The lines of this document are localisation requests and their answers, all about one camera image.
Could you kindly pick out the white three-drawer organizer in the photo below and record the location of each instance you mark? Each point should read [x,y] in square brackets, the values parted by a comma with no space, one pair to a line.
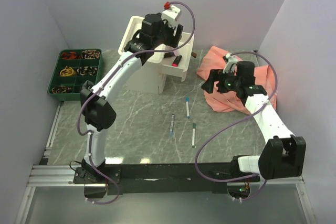
[152,76]

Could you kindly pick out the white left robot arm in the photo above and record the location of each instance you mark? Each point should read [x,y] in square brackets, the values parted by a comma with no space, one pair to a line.
[154,34]

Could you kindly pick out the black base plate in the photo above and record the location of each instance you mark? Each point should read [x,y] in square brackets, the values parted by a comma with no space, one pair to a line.
[157,178]

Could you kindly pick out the blue cap white marker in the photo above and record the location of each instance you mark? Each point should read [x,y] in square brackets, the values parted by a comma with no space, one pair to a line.
[187,108]

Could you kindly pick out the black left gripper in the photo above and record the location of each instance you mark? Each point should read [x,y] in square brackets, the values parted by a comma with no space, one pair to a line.
[173,40]

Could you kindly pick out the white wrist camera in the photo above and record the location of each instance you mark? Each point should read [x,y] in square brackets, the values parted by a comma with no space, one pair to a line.
[230,61]
[170,15]

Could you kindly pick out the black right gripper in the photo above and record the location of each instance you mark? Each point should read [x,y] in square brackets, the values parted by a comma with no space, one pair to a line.
[216,75]

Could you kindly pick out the purple black highlighter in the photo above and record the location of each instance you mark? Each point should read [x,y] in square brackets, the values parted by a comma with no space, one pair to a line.
[169,54]

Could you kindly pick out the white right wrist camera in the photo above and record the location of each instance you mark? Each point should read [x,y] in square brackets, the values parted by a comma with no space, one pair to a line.
[230,61]

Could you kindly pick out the thin blue pen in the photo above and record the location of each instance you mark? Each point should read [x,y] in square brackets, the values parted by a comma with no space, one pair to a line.
[172,125]

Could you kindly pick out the pink black highlighter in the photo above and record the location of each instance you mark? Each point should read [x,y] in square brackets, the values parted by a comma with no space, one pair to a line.
[176,61]

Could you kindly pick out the green compartment tray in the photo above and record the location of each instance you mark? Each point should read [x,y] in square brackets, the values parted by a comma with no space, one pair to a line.
[73,68]

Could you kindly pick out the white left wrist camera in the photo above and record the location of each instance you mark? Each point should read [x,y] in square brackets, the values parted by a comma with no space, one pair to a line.
[170,15]

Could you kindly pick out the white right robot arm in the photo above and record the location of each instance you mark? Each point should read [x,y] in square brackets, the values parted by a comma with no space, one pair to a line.
[283,154]

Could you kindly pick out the green cap white marker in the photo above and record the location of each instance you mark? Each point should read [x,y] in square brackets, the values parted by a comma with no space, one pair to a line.
[193,135]

